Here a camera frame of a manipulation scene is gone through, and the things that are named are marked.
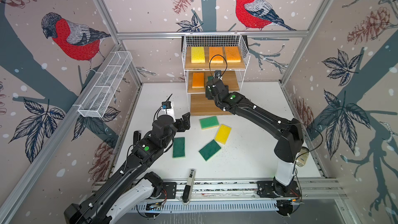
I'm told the orange sponge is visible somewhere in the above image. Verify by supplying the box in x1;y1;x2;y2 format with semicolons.
224;47;241;63
209;47;224;64
192;72;205;89

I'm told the light green sponge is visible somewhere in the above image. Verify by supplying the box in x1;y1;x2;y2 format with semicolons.
199;116;220;130

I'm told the yellow sponge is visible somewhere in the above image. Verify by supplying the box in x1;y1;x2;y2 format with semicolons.
191;47;206;64
214;124;232;145

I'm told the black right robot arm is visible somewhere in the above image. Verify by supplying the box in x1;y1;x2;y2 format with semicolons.
205;78;304;197

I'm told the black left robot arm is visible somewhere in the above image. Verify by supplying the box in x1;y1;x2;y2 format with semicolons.
64;113;190;224

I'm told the black stapler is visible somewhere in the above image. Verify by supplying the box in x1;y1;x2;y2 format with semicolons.
133;131;141;146

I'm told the black white handheld scraper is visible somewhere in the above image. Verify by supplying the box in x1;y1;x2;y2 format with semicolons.
181;169;196;205

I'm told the small clear plastic container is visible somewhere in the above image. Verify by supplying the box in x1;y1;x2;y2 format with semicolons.
296;147;309;168

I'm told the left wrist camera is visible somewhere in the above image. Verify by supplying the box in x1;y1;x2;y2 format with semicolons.
161;101;175;118

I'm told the white wire wooden shelf unit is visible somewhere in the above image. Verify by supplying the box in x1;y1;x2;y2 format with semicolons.
181;34;250;116

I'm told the aluminium frame crossbar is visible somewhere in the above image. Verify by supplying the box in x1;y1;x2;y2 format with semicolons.
116;30;309;40

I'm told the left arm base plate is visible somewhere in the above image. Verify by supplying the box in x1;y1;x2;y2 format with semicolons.
149;182;177;200

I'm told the white wire wall basket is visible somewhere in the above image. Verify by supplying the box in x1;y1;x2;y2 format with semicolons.
78;51;132;118

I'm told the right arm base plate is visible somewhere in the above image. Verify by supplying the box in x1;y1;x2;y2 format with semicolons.
256;180;302;198

